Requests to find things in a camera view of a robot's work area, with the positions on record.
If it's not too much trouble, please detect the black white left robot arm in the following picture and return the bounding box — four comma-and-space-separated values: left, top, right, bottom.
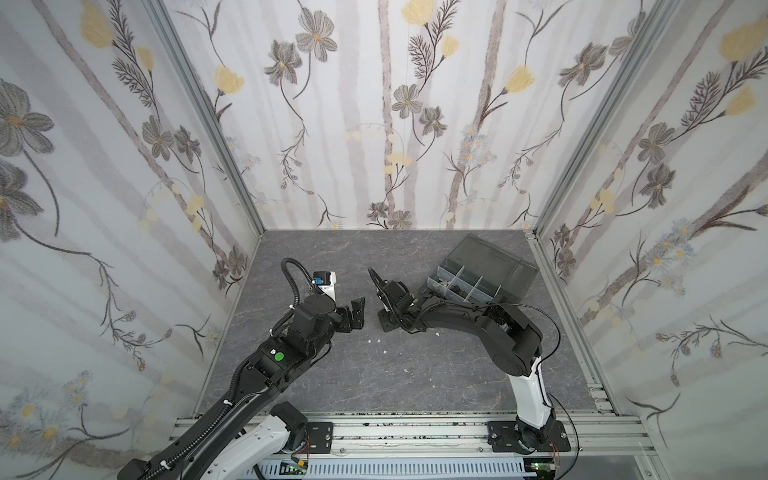
118, 258, 365, 479

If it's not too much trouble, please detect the grey compartment organizer box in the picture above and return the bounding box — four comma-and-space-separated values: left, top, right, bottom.
419, 234, 538, 305

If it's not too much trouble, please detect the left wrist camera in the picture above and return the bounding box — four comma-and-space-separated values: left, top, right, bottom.
312, 270, 337, 300

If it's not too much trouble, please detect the white slotted cable duct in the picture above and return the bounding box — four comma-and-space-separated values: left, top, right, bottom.
258, 457, 536, 479

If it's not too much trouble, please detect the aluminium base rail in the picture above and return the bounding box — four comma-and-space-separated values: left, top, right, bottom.
161, 411, 661, 480

